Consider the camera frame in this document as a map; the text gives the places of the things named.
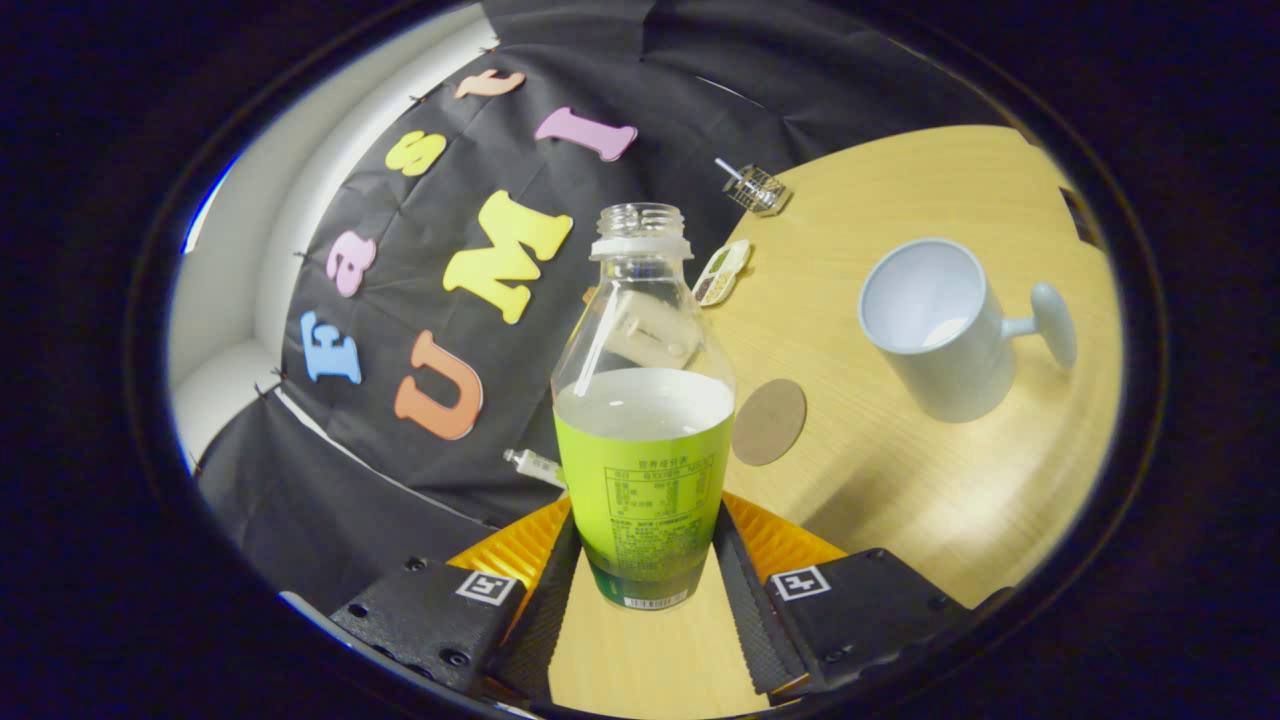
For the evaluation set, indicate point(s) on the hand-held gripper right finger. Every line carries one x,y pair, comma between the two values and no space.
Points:
870,610

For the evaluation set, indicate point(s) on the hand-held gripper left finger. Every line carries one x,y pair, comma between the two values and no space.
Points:
430,615

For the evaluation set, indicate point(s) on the round brown coaster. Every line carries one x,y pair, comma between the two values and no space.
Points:
769,422

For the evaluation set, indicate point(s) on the pale blue cup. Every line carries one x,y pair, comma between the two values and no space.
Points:
950,375

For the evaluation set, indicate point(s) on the clear juice bottle green label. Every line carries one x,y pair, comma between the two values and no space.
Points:
645,470

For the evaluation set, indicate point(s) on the small white green bottle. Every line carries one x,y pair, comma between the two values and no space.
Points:
535,466

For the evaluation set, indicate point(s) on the wooden table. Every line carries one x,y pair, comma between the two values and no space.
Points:
900,480

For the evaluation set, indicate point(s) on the white divided condiment tray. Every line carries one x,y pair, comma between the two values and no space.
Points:
722,272

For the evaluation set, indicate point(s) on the black backdrop cloth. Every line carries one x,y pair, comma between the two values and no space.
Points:
420,200

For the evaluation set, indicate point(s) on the black table edge clamp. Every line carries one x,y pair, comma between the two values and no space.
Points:
1077,215

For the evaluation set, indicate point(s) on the white straw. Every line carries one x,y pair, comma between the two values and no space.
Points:
728,168

